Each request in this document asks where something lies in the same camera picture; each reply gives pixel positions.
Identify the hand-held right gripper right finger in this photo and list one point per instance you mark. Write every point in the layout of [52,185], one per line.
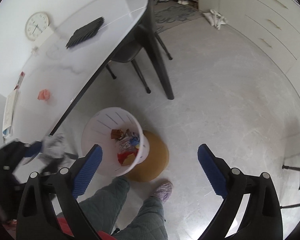
[212,172]

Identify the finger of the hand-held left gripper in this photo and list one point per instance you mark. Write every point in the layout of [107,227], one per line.
[35,148]
[53,166]

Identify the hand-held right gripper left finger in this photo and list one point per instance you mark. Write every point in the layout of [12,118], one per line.
[86,172]

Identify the newspaper ball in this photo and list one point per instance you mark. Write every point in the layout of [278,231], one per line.
[53,145]

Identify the clear plastic wrapper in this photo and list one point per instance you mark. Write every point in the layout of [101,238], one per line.
[125,144]

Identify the white slotted trash bin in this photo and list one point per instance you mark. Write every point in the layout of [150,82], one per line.
[102,120]

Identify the person's left leg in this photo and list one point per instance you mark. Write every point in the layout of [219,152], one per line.
[105,200]

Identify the person's leg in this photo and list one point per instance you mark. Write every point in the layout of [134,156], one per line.
[105,200]
[145,220]

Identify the white notebook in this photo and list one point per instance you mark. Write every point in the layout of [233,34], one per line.
[10,112]

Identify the person's lilac shoe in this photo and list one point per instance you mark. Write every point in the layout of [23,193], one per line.
[162,191]

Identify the pink crumpled paper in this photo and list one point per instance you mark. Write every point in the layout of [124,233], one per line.
[44,94]

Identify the round brown mat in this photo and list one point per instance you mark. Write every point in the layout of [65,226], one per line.
[155,155]

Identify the red and white small box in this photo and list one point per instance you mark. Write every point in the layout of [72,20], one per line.
[20,80]

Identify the person's right leg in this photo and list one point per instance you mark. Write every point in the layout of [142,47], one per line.
[145,220]

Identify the black metal stand legs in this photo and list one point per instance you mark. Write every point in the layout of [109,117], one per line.
[295,167]

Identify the white card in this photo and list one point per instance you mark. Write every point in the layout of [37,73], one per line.
[45,36]

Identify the grey chair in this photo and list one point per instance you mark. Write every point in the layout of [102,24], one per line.
[126,55]

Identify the black table leg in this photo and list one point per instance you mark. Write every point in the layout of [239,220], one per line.
[160,60]

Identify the black foam net sleeve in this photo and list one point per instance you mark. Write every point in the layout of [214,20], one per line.
[86,32]

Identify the white cloth bag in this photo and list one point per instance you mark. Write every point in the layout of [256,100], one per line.
[216,17]

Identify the grey patterned rug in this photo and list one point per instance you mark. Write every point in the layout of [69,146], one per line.
[175,15]

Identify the cream built-in cabinet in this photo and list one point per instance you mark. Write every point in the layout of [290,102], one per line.
[277,17]

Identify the round white wall clock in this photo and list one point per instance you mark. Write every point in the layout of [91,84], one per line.
[36,25]

